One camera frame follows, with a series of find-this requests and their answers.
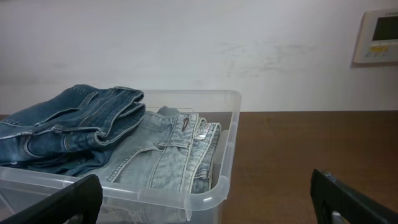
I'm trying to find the beige wall control panel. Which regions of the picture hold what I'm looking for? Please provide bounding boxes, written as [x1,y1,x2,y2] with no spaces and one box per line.
[353,8,397,64]

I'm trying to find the dark blue jeans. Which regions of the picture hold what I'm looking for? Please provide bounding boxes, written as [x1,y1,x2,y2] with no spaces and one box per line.
[1,85,146,176]

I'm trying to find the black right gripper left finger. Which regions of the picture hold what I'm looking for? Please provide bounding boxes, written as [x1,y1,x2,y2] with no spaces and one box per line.
[1,174,103,224]

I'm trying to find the clear plastic storage bin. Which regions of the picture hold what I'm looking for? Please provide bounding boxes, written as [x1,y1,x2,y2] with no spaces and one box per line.
[1,90,241,223]

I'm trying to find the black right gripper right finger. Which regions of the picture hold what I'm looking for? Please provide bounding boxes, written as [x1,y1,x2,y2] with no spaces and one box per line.
[310,169,397,224]

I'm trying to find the light blue jeans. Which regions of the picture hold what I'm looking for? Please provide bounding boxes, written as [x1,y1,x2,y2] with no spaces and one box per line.
[91,106,221,194]

